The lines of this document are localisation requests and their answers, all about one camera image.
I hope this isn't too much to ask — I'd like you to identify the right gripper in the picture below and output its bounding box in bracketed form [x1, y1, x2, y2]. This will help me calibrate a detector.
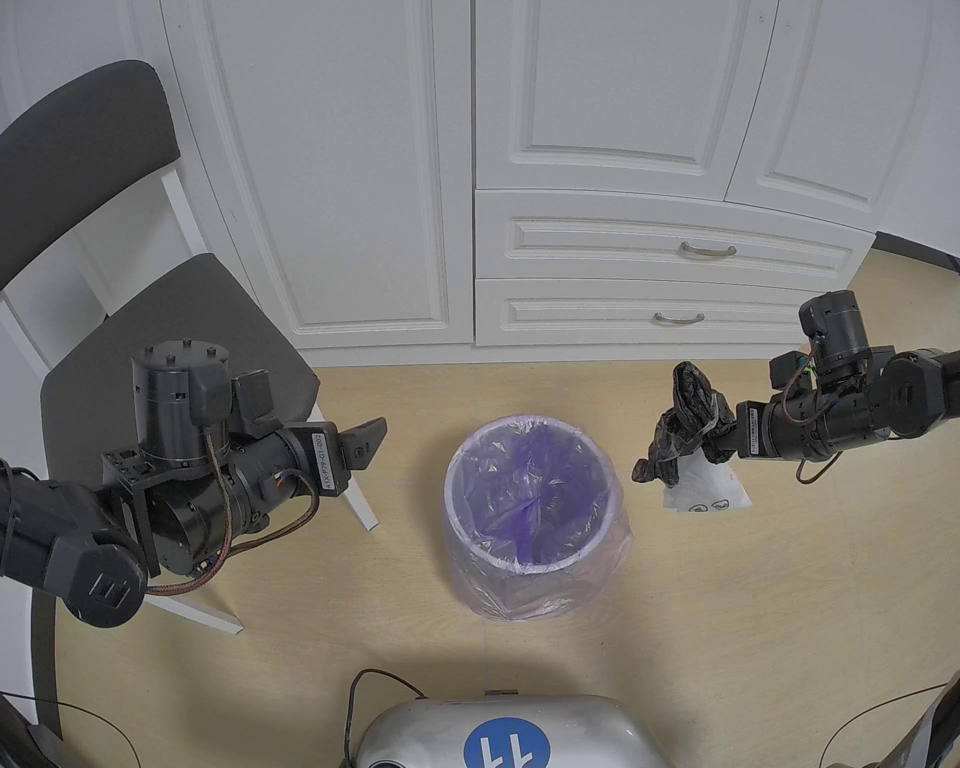
[699, 388, 888, 468]

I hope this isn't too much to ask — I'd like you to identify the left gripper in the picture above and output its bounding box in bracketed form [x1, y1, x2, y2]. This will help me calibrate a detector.
[223, 417, 390, 528]

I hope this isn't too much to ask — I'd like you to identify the white printed wrapper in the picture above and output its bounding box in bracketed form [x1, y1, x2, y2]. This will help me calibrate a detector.
[662, 448, 753, 513]

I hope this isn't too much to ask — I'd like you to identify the black plastic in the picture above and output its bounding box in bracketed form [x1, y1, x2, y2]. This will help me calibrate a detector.
[631, 360, 740, 489]

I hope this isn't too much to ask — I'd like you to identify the purple plastic bag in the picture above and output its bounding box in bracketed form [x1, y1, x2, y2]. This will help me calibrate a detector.
[438, 412, 635, 624]

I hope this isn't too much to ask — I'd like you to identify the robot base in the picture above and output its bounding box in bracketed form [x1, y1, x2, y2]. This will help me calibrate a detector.
[358, 693, 669, 768]

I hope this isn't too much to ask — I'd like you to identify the white trash bin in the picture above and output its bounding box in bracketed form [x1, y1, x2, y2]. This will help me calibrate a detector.
[444, 414, 626, 618]

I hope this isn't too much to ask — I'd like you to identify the white wardrobe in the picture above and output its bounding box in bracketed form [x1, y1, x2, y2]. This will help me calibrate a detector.
[133, 0, 935, 369]

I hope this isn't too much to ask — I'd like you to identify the grey and white chair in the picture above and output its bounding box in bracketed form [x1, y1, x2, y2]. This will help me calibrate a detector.
[0, 60, 380, 637]

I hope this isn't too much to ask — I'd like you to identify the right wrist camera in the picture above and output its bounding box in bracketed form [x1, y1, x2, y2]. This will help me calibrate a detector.
[770, 350, 816, 393]

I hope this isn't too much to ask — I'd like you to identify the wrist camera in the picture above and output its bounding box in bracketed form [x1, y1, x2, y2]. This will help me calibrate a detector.
[228, 369, 277, 440]
[770, 350, 816, 393]

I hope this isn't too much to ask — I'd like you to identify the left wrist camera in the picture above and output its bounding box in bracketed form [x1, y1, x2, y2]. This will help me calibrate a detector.
[228, 369, 277, 440]

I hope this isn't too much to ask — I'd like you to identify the black cable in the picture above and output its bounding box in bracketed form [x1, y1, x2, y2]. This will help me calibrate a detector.
[341, 669, 429, 768]

